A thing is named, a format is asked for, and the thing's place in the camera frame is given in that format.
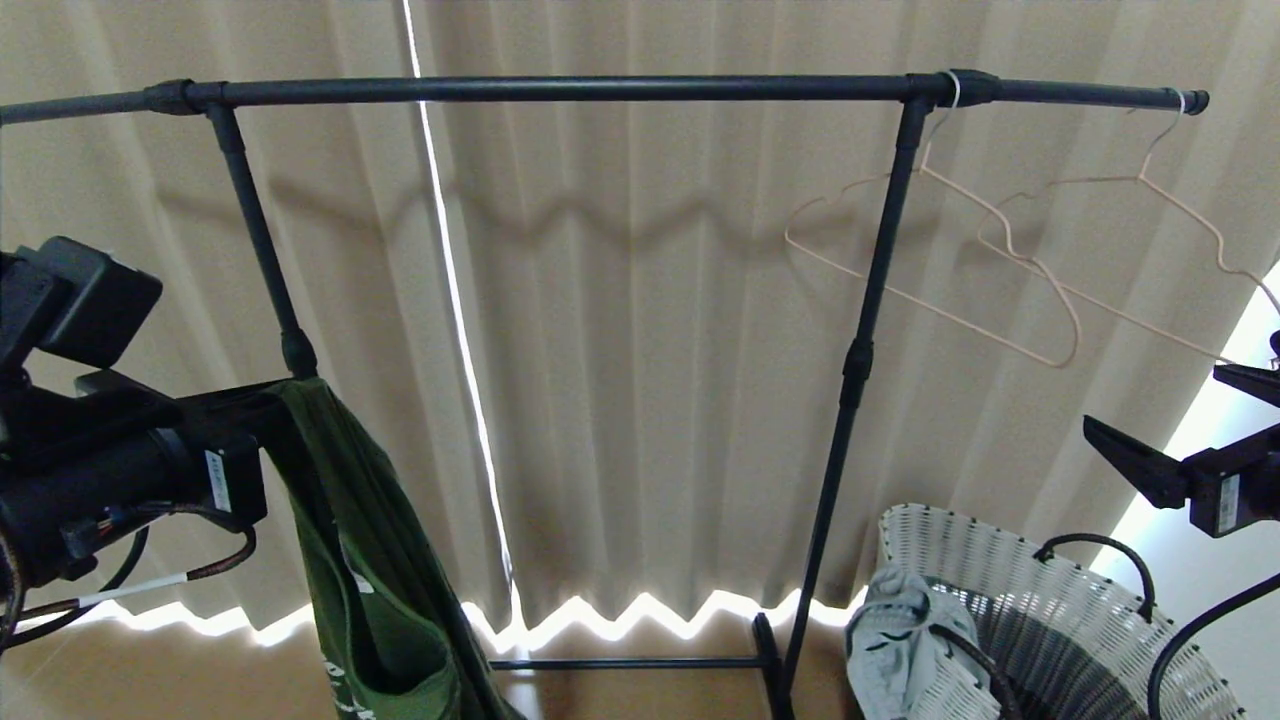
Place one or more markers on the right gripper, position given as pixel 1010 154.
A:
pixel 1245 480

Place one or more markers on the green printed shirt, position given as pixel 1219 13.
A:
pixel 370 560

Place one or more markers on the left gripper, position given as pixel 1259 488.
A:
pixel 100 500

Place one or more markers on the black clothes rack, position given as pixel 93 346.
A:
pixel 600 89

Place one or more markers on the pink clothes hanger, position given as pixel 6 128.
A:
pixel 920 168
pixel 1140 178

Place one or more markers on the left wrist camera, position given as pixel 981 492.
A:
pixel 100 300

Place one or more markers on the pale grey garment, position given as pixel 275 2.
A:
pixel 890 650

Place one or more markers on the white laundry basket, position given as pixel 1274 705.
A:
pixel 960 550

